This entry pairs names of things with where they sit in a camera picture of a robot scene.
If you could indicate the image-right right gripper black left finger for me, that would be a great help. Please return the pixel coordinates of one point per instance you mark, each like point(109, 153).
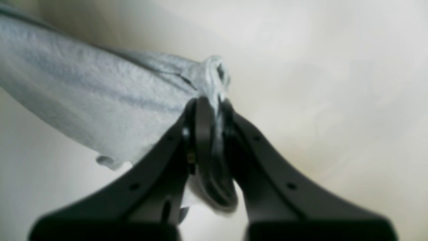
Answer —
point(145, 203)

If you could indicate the grey T-shirt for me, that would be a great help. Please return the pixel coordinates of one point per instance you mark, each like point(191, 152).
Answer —
point(117, 103)

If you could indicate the right gripper black image-right right finger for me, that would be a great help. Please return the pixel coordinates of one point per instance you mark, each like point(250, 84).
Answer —
point(284, 205)

